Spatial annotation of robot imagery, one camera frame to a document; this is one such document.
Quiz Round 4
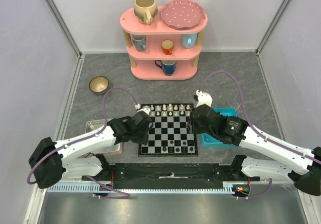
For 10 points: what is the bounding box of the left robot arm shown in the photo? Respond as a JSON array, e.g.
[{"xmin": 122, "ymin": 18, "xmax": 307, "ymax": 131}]
[{"xmin": 28, "ymin": 107, "xmax": 153, "ymax": 189}]

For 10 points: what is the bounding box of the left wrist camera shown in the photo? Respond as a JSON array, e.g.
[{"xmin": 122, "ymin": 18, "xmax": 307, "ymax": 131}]
[{"xmin": 135, "ymin": 103, "xmax": 151, "ymax": 116}]

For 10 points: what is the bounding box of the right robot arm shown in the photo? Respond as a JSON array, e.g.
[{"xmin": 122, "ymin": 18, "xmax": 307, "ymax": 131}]
[{"xmin": 189, "ymin": 104, "xmax": 320, "ymax": 196}]

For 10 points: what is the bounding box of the beige ceramic mug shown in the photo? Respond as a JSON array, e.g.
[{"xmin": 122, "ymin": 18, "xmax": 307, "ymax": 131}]
[{"xmin": 133, "ymin": 0, "xmax": 158, "ymax": 25}]

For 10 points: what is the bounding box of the brown ceramic bowl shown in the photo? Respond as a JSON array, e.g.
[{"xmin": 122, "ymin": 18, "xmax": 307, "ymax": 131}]
[{"xmin": 89, "ymin": 76, "xmax": 109, "ymax": 95}]

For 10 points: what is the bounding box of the blue plastic bin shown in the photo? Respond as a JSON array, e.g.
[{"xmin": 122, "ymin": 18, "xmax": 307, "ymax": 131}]
[{"xmin": 201, "ymin": 107, "xmax": 238, "ymax": 148}]

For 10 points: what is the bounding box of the grey mug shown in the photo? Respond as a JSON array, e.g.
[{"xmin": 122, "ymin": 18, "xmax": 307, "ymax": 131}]
[{"xmin": 132, "ymin": 35, "xmax": 146, "ymax": 52}]

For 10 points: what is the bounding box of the pink metal tray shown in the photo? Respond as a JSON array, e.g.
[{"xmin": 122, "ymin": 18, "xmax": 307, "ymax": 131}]
[{"xmin": 85, "ymin": 118, "xmax": 123, "ymax": 156}]

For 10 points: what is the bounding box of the black white chess board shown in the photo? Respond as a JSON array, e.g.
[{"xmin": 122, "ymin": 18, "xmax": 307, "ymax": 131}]
[{"xmin": 138, "ymin": 103, "xmax": 198, "ymax": 157}]

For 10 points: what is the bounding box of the white cable duct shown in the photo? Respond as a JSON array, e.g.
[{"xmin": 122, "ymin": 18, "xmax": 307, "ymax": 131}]
[{"xmin": 47, "ymin": 182, "xmax": 235, "ymax": 194}]

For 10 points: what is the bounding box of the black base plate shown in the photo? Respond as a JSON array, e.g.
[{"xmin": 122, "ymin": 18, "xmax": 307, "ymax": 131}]
[{"xmin": 94, "ymin": 163, "xmax": 260, "ymax": 188}]

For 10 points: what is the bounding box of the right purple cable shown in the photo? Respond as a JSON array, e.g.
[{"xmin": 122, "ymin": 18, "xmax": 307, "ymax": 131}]
[{"xmin": 200, "ymin": 70, "xmax": 321, "ymax": 200}]

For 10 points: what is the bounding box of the light blue mug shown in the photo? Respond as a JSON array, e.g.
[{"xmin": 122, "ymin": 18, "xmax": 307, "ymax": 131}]
[{"xmin": 181, "ymin": 33, "xmax": 198, "ymax": 49}]

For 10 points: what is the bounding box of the pink dotted plate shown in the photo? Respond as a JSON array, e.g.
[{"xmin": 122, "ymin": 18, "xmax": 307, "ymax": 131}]
[{"xmin": 160, "ymin": 0, "xmax": 205, "ymax": 30}]

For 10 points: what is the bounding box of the dark blue mug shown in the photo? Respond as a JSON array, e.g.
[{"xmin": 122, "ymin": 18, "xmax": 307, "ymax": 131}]
[{"xmin": 154, "ymin": 60, "xmax": 177, "ymax": 76}]

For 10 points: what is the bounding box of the pink three-tier shelf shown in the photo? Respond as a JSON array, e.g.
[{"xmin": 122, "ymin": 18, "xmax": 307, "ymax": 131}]
[{"xmin": 120, "ymin": 9, "xmax": 208, "ymax": 80}]

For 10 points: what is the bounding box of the black pawn edge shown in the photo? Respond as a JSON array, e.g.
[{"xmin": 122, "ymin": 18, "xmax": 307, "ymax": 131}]
[{"xmin": 188, "ymin": 140, "xmax": 194, "ymax": 146}]

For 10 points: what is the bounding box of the orange cup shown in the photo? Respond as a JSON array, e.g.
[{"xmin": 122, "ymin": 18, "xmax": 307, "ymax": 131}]
[{"xmin": 161, "ymin": 39, "xmax": 174, "ymax": 55}]

